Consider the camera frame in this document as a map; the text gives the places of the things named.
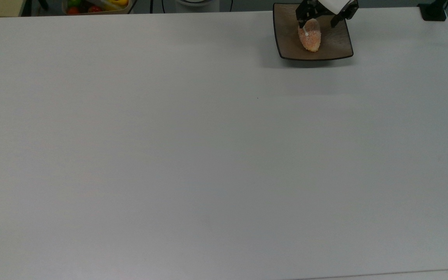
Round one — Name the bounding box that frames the dark Franka gripper body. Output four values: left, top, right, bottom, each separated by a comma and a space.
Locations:
303, 0, 356, 12

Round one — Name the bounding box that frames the black table clamp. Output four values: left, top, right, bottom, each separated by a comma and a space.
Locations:
418, 0, 448, 22

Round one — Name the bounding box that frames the yellow toy fruit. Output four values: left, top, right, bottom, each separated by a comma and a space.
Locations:
103, 0, 130, 11

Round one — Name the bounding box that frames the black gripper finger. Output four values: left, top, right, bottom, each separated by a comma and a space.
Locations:
330, 2, 359, 29
296, 2, 322, 37

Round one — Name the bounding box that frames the white round device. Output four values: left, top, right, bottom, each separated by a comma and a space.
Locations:
175, 0, 221, 12

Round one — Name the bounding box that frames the beige box of toy food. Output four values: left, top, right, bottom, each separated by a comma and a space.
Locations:
61, 0, 132, 16

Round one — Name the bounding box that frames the brown square ceramic plate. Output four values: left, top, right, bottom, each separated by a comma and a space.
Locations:
273, 3, 354, 61

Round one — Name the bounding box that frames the orange crusty bread roll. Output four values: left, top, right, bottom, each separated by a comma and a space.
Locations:
297, 18, 322, 53

